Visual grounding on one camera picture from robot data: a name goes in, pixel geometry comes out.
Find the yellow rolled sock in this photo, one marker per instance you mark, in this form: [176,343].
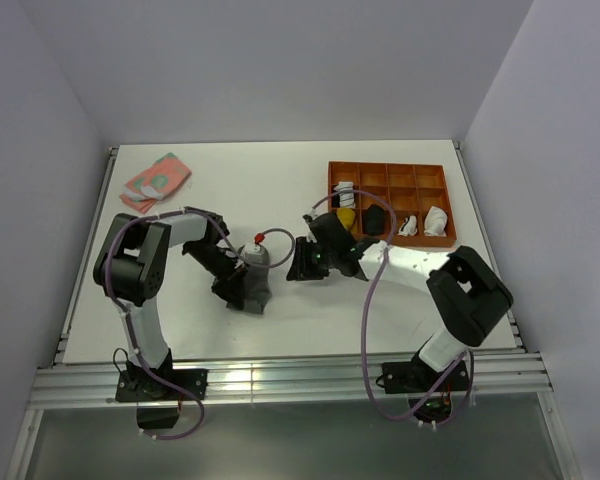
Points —
[348,218]

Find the grey sock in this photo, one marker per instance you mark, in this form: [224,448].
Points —
[256,285]

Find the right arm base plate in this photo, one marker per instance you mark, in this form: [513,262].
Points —
[416,377]

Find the pink green patterned socks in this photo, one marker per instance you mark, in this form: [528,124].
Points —
[155,184]

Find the white black rolled sock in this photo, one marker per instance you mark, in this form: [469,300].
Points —
[409,227]

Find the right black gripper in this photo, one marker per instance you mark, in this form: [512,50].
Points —
[301,268]

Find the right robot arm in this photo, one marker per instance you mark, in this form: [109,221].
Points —
[469,297]

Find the aluminium frame rail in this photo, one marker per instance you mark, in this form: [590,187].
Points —
[276,381]

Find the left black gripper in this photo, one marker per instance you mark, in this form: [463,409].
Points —
[231,285]

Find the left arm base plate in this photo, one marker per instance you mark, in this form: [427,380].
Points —
[135,385]

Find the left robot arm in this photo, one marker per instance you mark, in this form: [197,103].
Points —
[131,267]

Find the white black striped sock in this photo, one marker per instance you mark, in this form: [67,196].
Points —
[344,195]

